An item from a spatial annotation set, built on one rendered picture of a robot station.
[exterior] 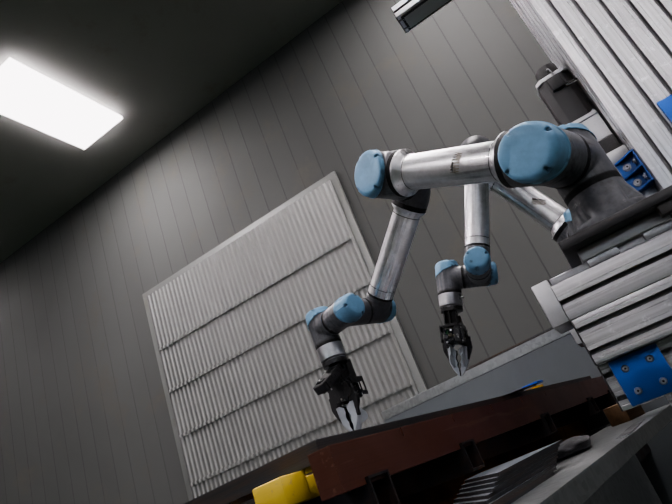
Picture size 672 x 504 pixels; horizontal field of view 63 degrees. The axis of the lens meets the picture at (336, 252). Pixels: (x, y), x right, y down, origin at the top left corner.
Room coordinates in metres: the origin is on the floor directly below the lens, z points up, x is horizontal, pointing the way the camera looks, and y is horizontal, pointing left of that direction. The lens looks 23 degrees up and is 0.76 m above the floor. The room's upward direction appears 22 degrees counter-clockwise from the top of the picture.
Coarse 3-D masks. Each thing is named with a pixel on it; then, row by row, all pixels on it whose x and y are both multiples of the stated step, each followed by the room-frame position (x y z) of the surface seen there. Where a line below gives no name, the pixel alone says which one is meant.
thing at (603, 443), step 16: (640, 416) 1.66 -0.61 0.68; (656, 416) 1.45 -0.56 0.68; (608, 432) 1.51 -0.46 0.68; (640, 432) 1.25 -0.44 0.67; (656, 432) 1.37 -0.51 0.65; (592, 448) 1.20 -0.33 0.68; (608, 448) 1.06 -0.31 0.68; (624, 448) 1.10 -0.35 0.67; (640, 448) 1.19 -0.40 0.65; (560, 464) 1.13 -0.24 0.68; (576, 464) 1.00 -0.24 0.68; (592, 464) 0.91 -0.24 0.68; (608, 464) 0.98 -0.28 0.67; (560, 480) 0.86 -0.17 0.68; (576, 480) 0.83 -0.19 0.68; (592, 480) 0.88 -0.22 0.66; (528, 496) 0.82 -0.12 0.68; (544, 496) 0.75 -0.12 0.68; (560, 496) 0.76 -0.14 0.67; (576, 496) 0.81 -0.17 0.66
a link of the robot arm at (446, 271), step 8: (440, 264) 1.69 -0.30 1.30; (448, 264) 1.69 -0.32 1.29; (456, 264) 1.70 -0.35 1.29; (440, 272) 1.70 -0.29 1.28; (448, 272) 1.69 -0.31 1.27; (456, 272) 1.69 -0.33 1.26; (440, 280) 1.70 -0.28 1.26; (448, 280) 1.69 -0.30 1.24; (456, 280) 1.69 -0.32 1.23; (440, 288) 1.70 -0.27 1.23; (448, 288) 1.69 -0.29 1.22; (456, 288) 1.70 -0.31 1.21
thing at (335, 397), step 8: (328, 360) 1.48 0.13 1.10; (336, 360) 1.48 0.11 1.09; (344, 360) 1.50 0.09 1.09; (328, 368) 1.52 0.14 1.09; (344, 368) 1.52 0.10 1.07; (352, 368) 1.54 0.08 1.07; (344, 376) 1.51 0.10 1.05; (352, 376) 1.53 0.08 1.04; (360, 376) 1.53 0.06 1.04; (336, 384) 1.49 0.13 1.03; (344, 384) 1.48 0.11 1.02; (352, 384) 1.51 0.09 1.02; (360, 384) 1.52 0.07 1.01; (328, 392) 1.51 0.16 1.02; (336, 392) 1.49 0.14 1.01; (344, 392) 1.48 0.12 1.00; (360, 392) 1.53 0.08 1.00; (336, 400) 1.50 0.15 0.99; (344, 400) 1.50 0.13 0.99
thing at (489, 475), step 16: (544, 448) 0.99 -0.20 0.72; (512, 464) 0.88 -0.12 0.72; (528, 464) 0.92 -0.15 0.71; (544, 464) 0.97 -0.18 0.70; (464, 480) 0.98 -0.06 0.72; (480, 480) 0.89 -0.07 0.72; (496, 480) 0.81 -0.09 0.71; (512, 480) 0.85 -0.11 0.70; (528, 480) 0.88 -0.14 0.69; (544, 480) 0.94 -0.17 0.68; (464, 496) 0.92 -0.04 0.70; (480, 496) 0.81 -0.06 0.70; (496, 496) 0.79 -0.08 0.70; (512, 496) 0.82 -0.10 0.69
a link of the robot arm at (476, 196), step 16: (464, 144) 1.55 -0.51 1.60; (464, 192) 1.57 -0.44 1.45; (480, 192) 1.54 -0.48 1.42; (464, 208) 1.57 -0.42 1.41; (480, 208) 1.54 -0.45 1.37; (480, 224) 1.54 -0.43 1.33; (480, 240) 1.55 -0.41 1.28; (464, 256) 1.54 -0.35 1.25; (480, 256) 1.53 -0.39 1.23; (480, 272) 1.56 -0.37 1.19
